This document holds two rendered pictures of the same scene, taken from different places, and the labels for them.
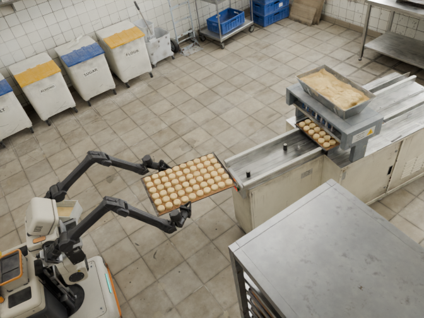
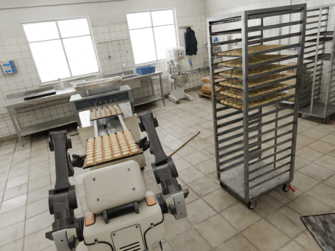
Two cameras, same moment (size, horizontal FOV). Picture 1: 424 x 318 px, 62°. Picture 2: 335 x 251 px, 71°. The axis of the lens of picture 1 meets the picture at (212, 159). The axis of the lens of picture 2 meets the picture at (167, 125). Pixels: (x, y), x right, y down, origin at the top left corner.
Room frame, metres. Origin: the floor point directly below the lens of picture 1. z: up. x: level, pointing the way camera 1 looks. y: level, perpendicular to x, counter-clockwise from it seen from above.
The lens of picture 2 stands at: (1.18, 1.84, 1.74)
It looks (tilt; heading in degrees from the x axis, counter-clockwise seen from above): 21 degrees down; 274
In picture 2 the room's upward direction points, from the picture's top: 8 degrees counter-clockwise
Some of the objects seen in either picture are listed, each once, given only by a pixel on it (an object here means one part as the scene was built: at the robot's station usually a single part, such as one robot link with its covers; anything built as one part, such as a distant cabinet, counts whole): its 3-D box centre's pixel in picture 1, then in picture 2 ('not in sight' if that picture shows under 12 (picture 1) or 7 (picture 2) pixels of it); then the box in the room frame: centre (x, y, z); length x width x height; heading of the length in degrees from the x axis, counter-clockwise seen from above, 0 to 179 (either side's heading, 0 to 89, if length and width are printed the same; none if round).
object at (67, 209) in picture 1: (64, 212); not in sight; (2.48, 1.64, 0.08); 0.30 x 0.22 x 0.16; 76
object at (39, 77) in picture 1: (45, 90); not in sight; (4.56, 2.15, 0.38); 0.64 x 0.54 x 0.77; 30
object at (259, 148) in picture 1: (327, 117); (94, 115); (2.30, -1.04, 0.87); 2.01 x 0.03 x 0.07; 109
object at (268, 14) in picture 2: not in sight; (272, 14); (0.37, -0.18, 1.77); 0.64 x 0.03 x 0.03; 26
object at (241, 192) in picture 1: (236, 182); not in sight; (1.84, -0.16, 0.77); 0.24 x 0.04 x 0.14; 19
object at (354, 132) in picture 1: (329, 118); (103, 105); (2.13, -0.98, 1.01); 0.72 x 0.33 x 0.34; 19
